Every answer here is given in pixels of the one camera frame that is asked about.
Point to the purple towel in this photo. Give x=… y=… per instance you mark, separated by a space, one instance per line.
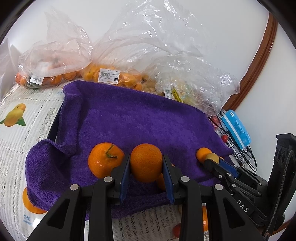
x=94 y=113

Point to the clear bag of yellow fruit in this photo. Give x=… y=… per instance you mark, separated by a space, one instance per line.
x=193 y=81

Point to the large orange mandarin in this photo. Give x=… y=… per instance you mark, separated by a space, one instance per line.
x=103 y=158

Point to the small orange kumquat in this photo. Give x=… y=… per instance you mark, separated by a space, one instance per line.
x=161 y=182

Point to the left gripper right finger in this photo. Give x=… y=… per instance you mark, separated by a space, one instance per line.
x=171 y=175

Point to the red cherry tomato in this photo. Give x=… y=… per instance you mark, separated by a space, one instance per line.
x=224 y=138

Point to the brown-green round fruit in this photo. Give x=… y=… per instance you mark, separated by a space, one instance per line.
x=213 y=157

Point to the clear bag of mandarins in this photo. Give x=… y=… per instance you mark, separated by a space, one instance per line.
x=62 y=58

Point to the clear bag of kumquats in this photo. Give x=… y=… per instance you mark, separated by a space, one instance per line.
x=144 y=32

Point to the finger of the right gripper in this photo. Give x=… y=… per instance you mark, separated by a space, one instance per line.
x=220 y=173

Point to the blue tissue pack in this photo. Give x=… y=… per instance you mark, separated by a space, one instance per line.
x=236 y=129

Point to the round orange mandarin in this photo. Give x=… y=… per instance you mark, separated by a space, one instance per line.
x=146 y=161

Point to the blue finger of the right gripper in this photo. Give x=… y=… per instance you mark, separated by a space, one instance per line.
x=229 y=168

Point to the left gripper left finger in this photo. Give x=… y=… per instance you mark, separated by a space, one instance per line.
x=120 y=175

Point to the brown wooden door frame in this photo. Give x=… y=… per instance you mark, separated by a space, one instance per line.
x=257 y=64

